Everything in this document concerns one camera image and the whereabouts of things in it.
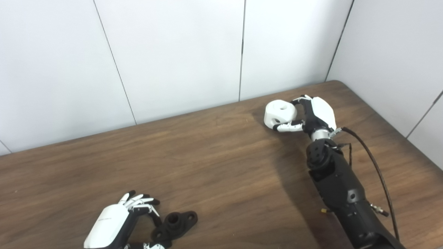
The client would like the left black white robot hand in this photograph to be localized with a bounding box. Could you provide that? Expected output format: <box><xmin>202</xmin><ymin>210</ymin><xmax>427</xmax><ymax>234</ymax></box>
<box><xmin>83</xmin><ymin>190</ymin><xmax>166</xmax><ymax>249</ymax></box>

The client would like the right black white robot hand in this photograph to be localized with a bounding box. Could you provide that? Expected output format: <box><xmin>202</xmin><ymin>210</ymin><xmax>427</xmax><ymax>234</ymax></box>
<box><xmin>272</xmin><ymin>95</ymin><xmax>337</xmax><ymax>141</ymax></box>

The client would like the round white piece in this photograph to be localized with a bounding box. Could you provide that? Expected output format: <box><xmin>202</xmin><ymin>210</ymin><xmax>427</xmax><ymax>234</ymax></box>
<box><xmin>264</xmin><ymin>100</ymin><xmax>298</xmax><ymax>129</ymax></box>

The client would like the black flanged holder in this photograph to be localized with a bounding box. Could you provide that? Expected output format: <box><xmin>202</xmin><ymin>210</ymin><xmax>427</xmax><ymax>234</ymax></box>
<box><xmin>151</xmin><ymin>211</ymin><xmax>198</xmax><ymax>247</ymax></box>

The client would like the thin black right arm wire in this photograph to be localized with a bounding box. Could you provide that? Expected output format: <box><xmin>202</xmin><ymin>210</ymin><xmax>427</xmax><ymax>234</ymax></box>
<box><xmin>337</xmin><ymin>142</ymin><xmax>353</xmax><ymax>168</ymax></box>

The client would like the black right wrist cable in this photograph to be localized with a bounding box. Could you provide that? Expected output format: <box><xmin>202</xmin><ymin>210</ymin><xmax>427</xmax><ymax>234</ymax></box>
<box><xmin>331</xmin><ymin>127</ymin><xmax>400</xmax><ymax>242</ymax></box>

